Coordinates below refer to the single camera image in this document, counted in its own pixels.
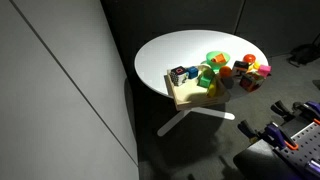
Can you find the pink block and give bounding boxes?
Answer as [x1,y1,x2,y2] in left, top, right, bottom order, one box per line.
[257,64,272,78]

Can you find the green toy block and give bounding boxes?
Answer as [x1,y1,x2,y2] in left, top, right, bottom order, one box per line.
[197,68,216,89]

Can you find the blue cube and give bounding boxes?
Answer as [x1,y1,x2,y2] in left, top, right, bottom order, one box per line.
[186,66,200,80]

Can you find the orange ball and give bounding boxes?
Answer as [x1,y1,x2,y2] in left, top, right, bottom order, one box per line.
[218,65,233,79]

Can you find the white table base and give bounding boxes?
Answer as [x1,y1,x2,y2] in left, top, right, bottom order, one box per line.
[156,106,236,138]

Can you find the purple spring clamp black handles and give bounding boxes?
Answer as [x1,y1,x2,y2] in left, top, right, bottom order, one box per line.
[237,119,299,152]
[270,99,320,127]

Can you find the red toy tomato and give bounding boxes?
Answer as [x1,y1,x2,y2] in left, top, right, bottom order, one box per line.
[242,53,257,65]

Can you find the grey cube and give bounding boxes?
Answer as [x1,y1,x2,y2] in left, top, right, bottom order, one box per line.
[221,77,235,90]

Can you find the orange toy block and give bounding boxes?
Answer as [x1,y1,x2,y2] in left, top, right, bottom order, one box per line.
[211,53,228,64]

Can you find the black bag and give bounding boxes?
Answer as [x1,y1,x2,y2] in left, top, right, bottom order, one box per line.
[288,43,320,68]

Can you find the small yellow toy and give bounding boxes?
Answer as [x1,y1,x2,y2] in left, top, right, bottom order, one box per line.
[252,60,262,72]

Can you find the black white plush block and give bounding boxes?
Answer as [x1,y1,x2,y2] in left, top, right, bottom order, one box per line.
[169,65,190,87]

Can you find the green plastic bowl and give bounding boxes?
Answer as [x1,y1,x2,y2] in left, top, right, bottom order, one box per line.
[205,50,231,71]

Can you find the wooden box tray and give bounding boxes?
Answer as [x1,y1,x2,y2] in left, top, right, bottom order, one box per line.
[163,64,232,112]

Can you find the grey pegboard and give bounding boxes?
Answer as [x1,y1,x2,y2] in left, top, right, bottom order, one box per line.
[273,121,320,178]

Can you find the yellow toy banana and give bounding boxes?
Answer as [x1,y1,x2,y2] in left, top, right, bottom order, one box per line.
[206,78,219,98]

